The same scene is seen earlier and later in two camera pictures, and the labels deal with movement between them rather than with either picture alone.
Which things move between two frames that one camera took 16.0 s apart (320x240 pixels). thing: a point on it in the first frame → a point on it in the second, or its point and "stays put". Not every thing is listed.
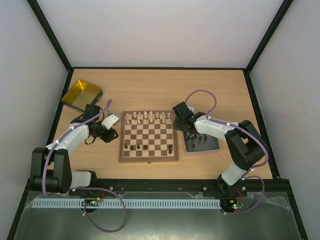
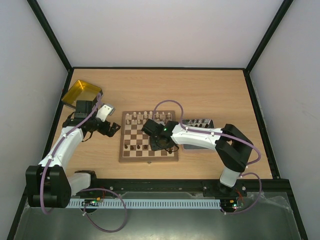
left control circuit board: [91, 202] stays put
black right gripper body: [180, 124] → [161, 144]
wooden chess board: [148, 136] stays put
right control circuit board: [231, 204] stays put
